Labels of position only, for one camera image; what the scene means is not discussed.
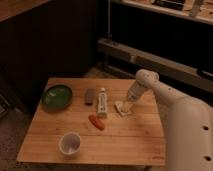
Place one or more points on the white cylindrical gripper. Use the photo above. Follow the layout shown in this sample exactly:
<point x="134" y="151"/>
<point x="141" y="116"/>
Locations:
<point x="133" y="94"/>

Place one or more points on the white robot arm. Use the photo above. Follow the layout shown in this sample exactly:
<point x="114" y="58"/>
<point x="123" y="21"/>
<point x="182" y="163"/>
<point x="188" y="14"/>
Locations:
<point x="189" y="125"/>

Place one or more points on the white ceramic cup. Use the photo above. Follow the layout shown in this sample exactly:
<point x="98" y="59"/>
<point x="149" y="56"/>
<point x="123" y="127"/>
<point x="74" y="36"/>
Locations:
<point x="69" y="144"/>

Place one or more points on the dark rectangular block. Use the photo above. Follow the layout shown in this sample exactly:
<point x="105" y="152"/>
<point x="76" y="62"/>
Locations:
<point x="89" y="96"/>

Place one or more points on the wooden shelf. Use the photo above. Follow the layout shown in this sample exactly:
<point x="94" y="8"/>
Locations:
<point x="166" y="11"/>

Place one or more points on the white tube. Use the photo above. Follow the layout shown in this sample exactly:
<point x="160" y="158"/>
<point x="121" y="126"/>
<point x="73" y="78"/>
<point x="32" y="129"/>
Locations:
<point x="102" y="103"/>

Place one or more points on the metal pole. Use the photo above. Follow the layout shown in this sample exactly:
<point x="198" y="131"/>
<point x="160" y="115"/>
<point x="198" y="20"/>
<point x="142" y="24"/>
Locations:
<point x="109" y="20"/>

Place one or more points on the white sponge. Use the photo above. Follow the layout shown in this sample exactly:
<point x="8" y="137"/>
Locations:
<point x="118" y="106"/>

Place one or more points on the green bowl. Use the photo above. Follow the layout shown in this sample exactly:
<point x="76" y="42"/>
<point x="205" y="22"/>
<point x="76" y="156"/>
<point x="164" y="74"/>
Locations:
<point x="56" y="98"/>

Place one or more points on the red carrot toy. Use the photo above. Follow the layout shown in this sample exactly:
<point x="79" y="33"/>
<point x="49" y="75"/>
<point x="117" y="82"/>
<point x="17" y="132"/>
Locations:
<point x="96" y="122"/>

